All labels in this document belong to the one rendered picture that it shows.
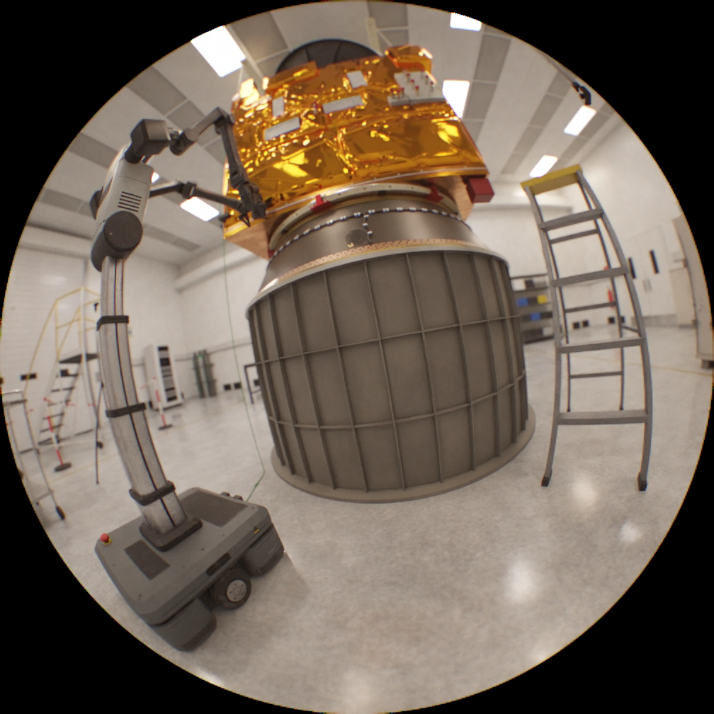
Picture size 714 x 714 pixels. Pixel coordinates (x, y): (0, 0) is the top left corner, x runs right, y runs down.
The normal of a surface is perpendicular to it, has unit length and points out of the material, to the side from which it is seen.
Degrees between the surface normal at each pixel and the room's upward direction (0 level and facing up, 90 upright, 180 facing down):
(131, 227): 90
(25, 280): 90
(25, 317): 90
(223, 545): 45
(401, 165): 127
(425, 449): 90
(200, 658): 0
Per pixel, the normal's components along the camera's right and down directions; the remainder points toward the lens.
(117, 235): 0.93, -0.16
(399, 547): -0.18, -0.98
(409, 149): -0.21, 0.08
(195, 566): 0.53, -0.81
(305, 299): -0.42, 0.11
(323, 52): -0.33, 0.75
